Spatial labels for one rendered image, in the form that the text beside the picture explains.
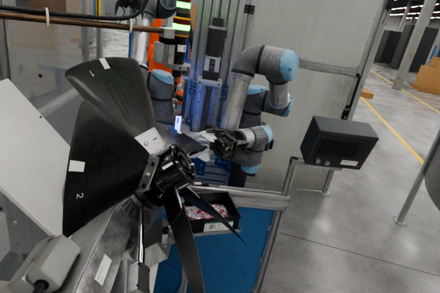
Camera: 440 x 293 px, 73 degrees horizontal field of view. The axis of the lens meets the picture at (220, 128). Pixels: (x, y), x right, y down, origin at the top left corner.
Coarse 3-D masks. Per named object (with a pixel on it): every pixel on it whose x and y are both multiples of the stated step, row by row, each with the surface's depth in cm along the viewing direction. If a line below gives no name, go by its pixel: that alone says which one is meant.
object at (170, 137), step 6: (156, 126) 108; (162, 126) 110; (168, 126) 112; (162, 132) 105; (168, 132) 107; (174, 132) 109; (162, 138) 100; (168, 138) 101; (174, 138) 102; (180, 138) 104; (186, 138) 108; (168, 144) 96; (180, 144) 98; (186, 144) 101; (192, 144) 105; (198, 144) 110; (186, 150) 95; (192, 150) 98
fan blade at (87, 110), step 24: (96, 120) 52; (72, 144) 47; (96, 144) 52; (120, 144) 58; (96, 168) 52; (120, 168) 59; (144, 168) 68; (72, 192) 47; (96, 192) 53; (120, 192) 62; (72, 216) 48
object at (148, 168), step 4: (152, 156) 71; (148, 160) 69; (152, 160) 71; (156, 160) 73; (148, 164) 70; (156, 164) 74; (148, 168) 71; (152, 168) 72; (144, 172) 70; (152, 172) 73; (144, 176) 70; (152, 176) 74; (144, 180) 71; (148, 180) 73; (140, 184) 70; (148, 184) 73; (140, 188) 71; (144, 188) 72
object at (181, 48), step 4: (176, 36) 74; (180, 40) 75; (184, 40) 75; (176, 44) 75; (180, 44) 75; (184, 44) 76; (176, 48) 75; (180, 48) 75; (184, 48) 76; (176, 52) 76; (180, 52) 76; (184, 52) 77; (176, 56) 76; (180, 56) 76; (184, 56) 78; (176, 60) 77; (180, 60) 77; (180, 64) 77; (172, 72) 79; (176, 72) 78; (180, 72) 79; (176, 76) 78; (180, 76) 79
